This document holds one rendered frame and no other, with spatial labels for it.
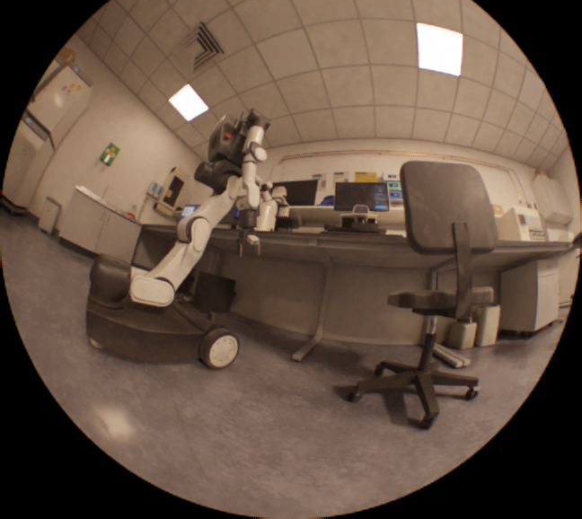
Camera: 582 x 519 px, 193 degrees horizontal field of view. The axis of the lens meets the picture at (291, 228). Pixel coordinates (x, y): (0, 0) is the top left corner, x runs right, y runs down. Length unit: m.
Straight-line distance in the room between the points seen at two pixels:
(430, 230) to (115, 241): 2.96
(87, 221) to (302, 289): 2.78
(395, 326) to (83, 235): 3.59
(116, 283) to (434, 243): 1.09
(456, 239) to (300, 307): 1.51
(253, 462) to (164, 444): 0.20
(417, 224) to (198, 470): 0.85
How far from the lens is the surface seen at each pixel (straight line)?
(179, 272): 0.86
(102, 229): 2.72
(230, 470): 0.50
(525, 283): 2.12
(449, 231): 0.63
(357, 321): 1.72
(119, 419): 0.58
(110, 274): 0.77
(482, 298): 0.73
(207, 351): 0.76
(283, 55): 2.36
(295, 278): 1.81
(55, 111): 3.03
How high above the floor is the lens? 0.45
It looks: 19 degrees up
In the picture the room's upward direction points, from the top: 11 degrees clockwise
